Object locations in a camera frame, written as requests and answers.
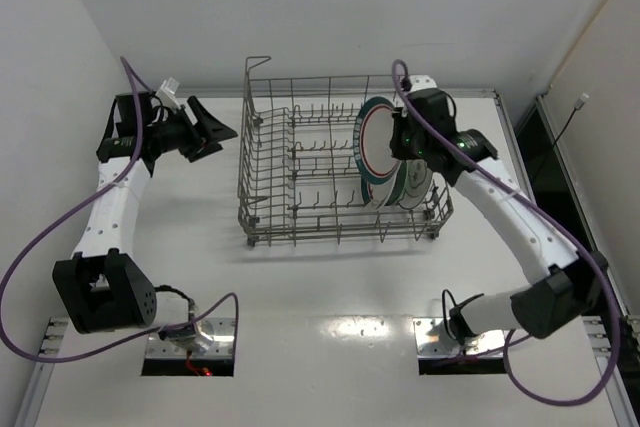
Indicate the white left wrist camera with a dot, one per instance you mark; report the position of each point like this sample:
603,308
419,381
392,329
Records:
166,93

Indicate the white plate teal line pattern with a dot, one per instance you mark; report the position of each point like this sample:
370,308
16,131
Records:
418,181

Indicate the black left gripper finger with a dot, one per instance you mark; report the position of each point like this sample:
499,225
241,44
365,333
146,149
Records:
206,123
213,137

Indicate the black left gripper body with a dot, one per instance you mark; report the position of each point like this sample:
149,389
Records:
194,129

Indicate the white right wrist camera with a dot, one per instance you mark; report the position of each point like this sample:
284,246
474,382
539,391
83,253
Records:
421,82

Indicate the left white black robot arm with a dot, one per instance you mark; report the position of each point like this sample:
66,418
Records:
101,286

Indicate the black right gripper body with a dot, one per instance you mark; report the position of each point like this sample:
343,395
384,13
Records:
403,136

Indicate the metal base plate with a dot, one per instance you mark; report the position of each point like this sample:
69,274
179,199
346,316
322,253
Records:
433,343
211,338

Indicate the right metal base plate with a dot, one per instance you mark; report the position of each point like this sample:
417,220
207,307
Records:
433,343

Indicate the green red rimmed plate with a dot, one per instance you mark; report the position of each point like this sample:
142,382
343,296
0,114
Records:
372,133
377,196

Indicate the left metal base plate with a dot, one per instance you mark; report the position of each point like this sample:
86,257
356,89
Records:
211,338

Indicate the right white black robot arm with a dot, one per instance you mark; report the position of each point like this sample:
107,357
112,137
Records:
564,280

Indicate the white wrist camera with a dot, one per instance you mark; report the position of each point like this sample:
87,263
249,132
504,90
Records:
421,82
166,93

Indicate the grey wire dish rack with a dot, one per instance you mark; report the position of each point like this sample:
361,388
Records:
297,178

